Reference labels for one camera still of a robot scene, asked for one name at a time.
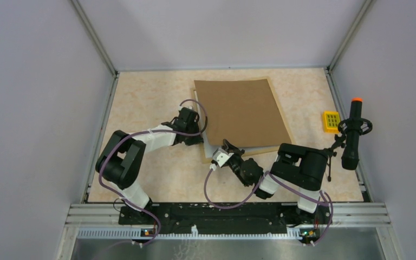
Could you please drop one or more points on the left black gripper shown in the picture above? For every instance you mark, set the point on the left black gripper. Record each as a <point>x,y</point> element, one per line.
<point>196,140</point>

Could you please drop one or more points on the brown backing board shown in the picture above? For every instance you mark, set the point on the brown backing board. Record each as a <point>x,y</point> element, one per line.
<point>240,111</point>

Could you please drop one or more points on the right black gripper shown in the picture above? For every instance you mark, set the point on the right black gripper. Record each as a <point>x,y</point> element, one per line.
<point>229,147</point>

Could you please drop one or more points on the black mini tripod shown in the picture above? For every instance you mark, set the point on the black mini tripod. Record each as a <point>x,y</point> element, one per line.
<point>339,142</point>

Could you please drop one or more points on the yellow grid block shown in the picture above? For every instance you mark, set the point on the yellow grid block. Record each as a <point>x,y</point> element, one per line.
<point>331,120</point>

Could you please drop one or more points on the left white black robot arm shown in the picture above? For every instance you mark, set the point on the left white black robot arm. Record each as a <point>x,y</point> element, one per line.
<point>120,161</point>

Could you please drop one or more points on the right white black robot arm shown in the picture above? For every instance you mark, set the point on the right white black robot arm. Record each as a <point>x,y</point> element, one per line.
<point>298,169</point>

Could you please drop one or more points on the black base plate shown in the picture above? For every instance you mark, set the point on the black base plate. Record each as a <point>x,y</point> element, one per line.
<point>247,219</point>

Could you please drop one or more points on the black microphone orange tip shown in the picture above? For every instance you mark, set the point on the black microphone orange tip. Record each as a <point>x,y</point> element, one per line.
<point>352,128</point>

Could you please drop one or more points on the light wooden picture frame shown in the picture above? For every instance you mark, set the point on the light wooden picture frame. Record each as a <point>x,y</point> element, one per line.
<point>290,136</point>

